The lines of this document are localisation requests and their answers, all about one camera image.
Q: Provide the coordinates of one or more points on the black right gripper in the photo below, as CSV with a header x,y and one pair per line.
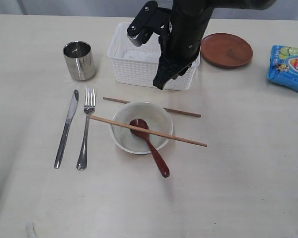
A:
x,y
169,68

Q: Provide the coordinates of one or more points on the beige ceramic bowl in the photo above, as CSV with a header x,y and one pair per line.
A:
x,y
156,118

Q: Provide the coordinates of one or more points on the brown wooden chopstick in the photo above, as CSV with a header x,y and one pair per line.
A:
x,y
167,109
157,133

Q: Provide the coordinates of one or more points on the reddish wooden spoon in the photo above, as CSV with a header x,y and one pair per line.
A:
x,y
162,166

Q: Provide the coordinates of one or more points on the brown wooden plate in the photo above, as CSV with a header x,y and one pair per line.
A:
x,y
226,50

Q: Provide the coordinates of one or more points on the silver metal fork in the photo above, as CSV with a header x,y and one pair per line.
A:
x,y
89,108

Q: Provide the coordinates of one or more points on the steel metal cup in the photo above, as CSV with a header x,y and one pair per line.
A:
x,y
79,60

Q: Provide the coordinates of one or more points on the silver metal knife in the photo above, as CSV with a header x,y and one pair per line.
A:
x,y
70,115

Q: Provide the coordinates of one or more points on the blue chips bag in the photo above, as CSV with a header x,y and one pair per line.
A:
x,y
283,68

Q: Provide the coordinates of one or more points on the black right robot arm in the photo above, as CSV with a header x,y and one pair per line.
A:
x,y
189,19

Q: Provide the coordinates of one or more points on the white plastic woven basket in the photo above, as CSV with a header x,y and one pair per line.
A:
x,y
133,65

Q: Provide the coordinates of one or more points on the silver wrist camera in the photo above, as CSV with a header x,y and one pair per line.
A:
x,y
151,19

